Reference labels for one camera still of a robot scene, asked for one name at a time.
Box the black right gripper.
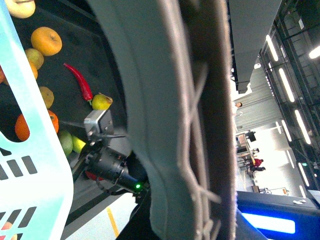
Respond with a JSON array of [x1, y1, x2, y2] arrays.
[[71, 144, 145, 196]]

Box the light blue shopping basket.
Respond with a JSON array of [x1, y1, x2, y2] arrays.
[[0, 1, 74, 240]]

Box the red apple front right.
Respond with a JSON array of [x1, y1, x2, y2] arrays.
[[84, 170, 104, 182]]

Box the red apple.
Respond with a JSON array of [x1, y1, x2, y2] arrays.
[[84, 170, 104, 182], [0, 67, 9, 86]]

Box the green apple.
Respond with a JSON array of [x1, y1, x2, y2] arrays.
[[72, 135, 86, 154]]

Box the green lime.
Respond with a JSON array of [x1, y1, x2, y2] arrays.
[[57, 130, 73, 157]]

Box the yellow green pear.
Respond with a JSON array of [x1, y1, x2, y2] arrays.
[[92, 93, 113, 110]]

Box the red chili pepper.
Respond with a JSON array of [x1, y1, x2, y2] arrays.
[[63, 63, 93, 105]]

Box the brown kiwi lower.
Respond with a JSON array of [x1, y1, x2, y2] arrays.
[[39, 86, 55, 109]]

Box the brown kiwi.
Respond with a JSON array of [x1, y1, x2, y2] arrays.
[[39, 86, 55, 109], [24, 48, 44, 70]]

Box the large orange front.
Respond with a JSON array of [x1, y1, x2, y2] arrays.
[[14, 110, 59, 142]]

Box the black near fruit tray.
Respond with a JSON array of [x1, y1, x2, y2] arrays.
[[0, 0, 148, 226]]

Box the yellow orange persimmon fruit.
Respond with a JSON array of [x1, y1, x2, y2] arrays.
[[29, 62, 38, 80]]

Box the brown kiwi upper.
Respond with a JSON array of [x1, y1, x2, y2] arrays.
[[24, 48, 44, 70]]

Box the golden orange pear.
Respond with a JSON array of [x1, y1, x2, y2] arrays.
[[30, 26, 63, 57]]

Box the red apple middle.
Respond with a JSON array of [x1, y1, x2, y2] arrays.
[[0, 67, 9, 86]]

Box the white pear with stem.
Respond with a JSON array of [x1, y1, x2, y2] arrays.
[[4, 0, 36, 19]]

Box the grey padded strap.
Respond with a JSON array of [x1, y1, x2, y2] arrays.
[[87, 0, 238, 240]]

